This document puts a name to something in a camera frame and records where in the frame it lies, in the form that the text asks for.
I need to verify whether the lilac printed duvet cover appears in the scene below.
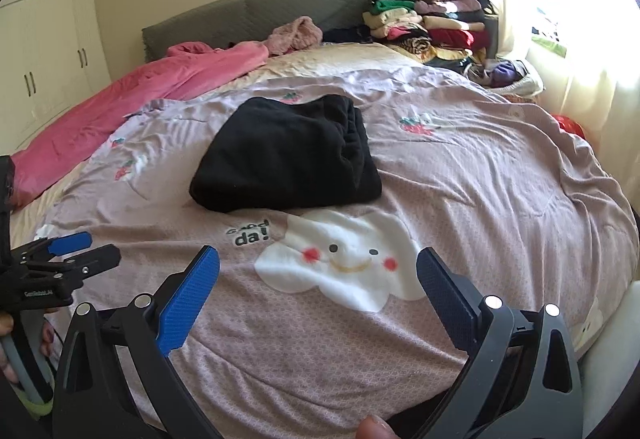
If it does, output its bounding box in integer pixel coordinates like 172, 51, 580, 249
35, 71, 638, 425

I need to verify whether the white wardrobe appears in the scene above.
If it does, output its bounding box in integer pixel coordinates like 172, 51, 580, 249
0, 0, 113, 154

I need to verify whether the white basket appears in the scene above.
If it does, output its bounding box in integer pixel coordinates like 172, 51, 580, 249
495, 61, 546, 97

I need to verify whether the white bed frame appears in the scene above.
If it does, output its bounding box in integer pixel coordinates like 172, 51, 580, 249
575, 284, 640, 425

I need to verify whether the pink fluffy garment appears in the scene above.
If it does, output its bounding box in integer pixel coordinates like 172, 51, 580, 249
265, 16, 323, 56

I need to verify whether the dark navy garment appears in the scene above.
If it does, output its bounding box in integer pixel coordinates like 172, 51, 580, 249
322, 24, 373, 44

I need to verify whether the red bag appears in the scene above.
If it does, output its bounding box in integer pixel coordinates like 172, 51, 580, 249
552, 115, 586, 140

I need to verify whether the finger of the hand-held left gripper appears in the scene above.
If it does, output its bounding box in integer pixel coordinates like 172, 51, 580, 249
10, 231, 94, 270
25, 244, 122, 290

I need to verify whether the purple cloth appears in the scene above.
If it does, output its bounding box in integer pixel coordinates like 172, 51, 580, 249
467, 59, 521, 87

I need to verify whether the black sweater with orange cuffs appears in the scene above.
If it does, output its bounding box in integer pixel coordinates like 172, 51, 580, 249
189, 94, 383, 214

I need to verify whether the person's left hand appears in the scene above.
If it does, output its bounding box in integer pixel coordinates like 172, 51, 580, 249
0, 311, 60, 387

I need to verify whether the grey quilted headboard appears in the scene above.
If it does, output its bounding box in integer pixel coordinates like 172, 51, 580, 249
141, 0, 373, 62

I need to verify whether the green object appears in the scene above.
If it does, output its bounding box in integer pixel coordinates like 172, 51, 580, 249
532, 34, 568, 57

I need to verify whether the sheer white curtain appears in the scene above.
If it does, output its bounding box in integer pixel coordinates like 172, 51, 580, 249
470, 0, 640, 200

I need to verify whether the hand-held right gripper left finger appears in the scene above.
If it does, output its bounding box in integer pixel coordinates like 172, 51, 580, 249
52, 245, 222, 439

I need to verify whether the pink blanket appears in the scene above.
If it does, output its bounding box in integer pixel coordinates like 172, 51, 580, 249
10, 41, 271, 210

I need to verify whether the stack of folded clothes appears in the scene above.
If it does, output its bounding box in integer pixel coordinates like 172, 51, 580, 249
362, 0, 496, 64

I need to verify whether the black bedside box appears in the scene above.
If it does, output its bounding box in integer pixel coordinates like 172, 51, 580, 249
485, 16, 501, 60

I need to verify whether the person's right hand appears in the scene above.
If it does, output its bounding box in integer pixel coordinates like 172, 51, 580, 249
356, 414, 396, 439

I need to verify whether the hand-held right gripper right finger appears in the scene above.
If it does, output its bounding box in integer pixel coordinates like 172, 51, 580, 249
416, 246, 585, 439

